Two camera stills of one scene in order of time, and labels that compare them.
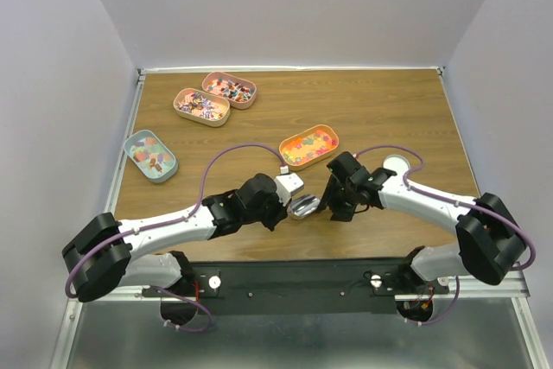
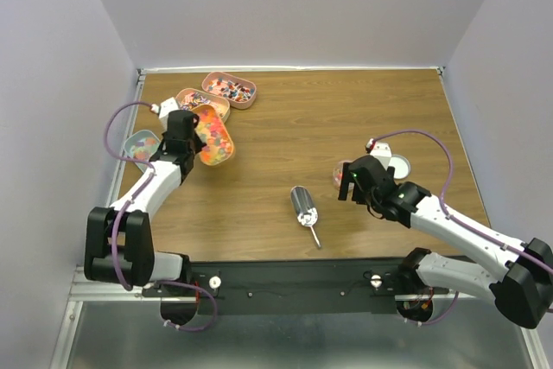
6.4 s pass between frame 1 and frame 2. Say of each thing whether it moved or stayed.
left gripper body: moved
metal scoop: moved
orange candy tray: moved
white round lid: stayed
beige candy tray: stayed
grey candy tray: stayed
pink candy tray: stayed
